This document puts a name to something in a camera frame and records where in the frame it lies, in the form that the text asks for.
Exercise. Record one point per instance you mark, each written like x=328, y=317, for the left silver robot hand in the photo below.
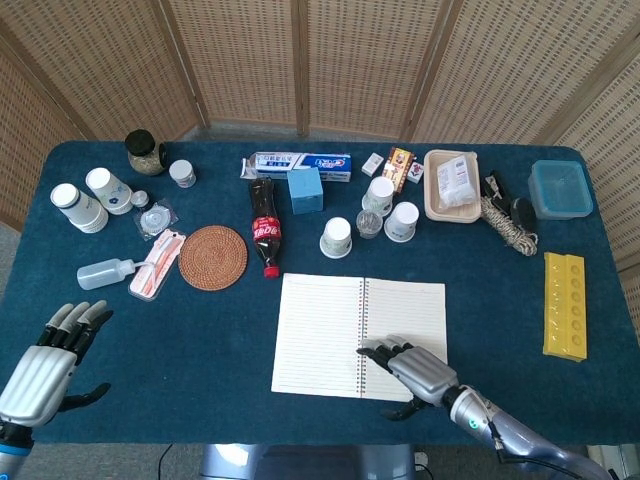
x=37, y=380

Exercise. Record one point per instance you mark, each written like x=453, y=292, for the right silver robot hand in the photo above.
x=425, y=372

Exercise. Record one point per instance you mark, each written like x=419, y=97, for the spiral notebook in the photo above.
x=320, y=330

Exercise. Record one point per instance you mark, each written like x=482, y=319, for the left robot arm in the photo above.
x=12, y=450

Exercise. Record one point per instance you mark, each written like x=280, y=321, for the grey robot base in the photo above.
x=300, y=462

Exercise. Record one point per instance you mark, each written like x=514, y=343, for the translucent squeeze bottle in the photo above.
x=100, y=274

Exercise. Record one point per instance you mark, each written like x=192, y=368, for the white paper cup blue print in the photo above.
x=401, y=222

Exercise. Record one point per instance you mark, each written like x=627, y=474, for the yellow tray with round holes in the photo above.
x=565, y=305

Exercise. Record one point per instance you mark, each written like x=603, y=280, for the clear glass cup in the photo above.
x=369, y=224

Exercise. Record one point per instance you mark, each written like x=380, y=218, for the white paper cup green print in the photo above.
x=378, y=194
x=336, y=237

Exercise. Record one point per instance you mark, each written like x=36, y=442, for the pink toothbrush package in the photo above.
x=157, y=265

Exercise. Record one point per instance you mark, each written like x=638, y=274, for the beige rectangular tray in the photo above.
x=431, y=200

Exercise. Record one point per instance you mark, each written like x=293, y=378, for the stack of white paper cups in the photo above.
x=80, y=207

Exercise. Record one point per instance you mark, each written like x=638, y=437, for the black oval brush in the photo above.
x=525, y=214

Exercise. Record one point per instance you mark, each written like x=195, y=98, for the white plastic packet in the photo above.
x=456, y=180

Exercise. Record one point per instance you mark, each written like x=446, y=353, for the round white item in bag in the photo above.
x=154, y=220

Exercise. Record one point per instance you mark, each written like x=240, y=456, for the black clip tool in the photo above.
x=496, y=186

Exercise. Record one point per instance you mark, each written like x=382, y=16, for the small white red tile box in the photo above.
x=415, y=173

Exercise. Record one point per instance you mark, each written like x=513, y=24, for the paper cup with blue flower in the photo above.
x=109, y=191

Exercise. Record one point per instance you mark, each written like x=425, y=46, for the red yellow card box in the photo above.
x=398, y=167

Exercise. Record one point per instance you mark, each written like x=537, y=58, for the round woven rattan coaster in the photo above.
x=212, y=257

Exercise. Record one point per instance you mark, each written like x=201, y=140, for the small white carton box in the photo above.
x=372, y=164

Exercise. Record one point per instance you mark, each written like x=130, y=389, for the grey floor box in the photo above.
x=622, y=460

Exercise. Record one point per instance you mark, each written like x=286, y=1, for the blue cube box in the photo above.
x=305, y=192

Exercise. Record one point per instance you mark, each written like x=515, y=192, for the cola bottle with red cap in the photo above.
x=265, y=225

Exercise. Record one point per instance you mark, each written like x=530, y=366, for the blue lidded plastic container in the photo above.
x=560, y=189

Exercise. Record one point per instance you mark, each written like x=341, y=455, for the blue white toothpaste box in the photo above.
x=300, y=161

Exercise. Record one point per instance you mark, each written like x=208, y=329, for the glass jar with black lid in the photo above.
x=144, y=155

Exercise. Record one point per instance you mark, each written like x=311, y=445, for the small white plastic jar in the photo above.
x=182, y=174

